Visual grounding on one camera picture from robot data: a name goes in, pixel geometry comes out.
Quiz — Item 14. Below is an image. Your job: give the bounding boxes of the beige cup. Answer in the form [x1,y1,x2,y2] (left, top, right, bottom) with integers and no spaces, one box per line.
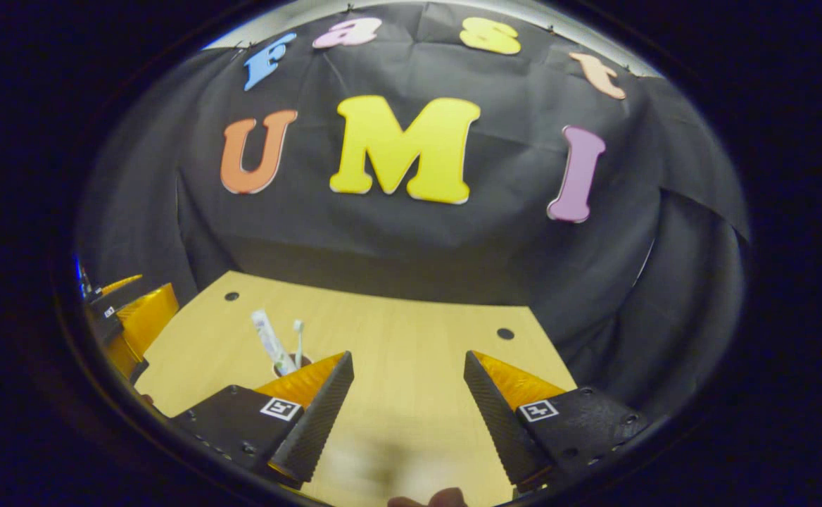
[272,352,313,380]

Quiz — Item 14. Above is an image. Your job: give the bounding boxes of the wooden desktop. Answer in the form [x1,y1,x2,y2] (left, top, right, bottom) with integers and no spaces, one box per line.
[133,271,579,507]

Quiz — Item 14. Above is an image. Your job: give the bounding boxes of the white toothpaste tube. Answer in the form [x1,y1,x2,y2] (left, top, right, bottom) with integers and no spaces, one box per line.
[251,310,298,376]

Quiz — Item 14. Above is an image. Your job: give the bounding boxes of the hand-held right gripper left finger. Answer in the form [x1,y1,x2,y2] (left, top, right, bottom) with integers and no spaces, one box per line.
[170,351,355,491]

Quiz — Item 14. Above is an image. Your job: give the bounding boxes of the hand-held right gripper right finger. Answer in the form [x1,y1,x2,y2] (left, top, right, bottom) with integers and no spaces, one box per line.
[462,351,651,494]

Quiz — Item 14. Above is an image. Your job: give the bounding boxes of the black backdrop cloth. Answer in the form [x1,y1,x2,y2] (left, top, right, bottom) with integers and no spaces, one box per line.
[77,0,750,423]

